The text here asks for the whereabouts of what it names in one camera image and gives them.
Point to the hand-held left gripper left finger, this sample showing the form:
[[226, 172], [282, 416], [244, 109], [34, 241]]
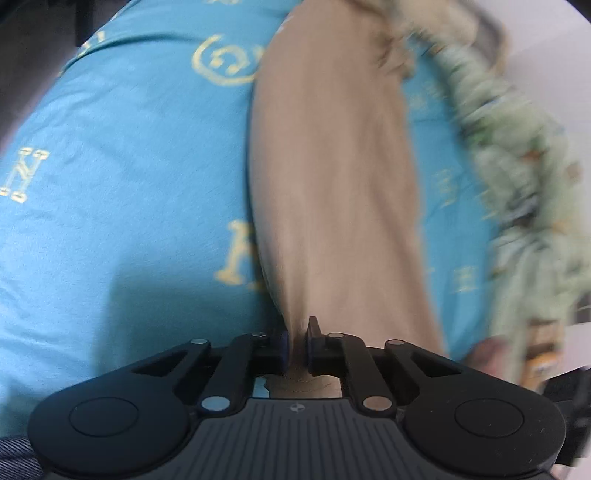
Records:
[[240, 364]]

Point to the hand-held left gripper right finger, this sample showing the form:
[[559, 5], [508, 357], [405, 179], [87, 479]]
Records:
[[341, 360]]

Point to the tan printed shirt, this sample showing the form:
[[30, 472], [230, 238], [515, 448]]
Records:
[[332, 184]]

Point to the person's right hand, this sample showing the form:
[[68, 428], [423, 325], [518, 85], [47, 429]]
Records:
[[489, 353]]

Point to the green printed fleece blanket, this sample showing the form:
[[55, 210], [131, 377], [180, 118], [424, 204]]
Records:
[[517, 184]]

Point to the teal printed bed sheet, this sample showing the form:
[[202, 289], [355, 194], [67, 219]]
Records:
[[115, 184]]

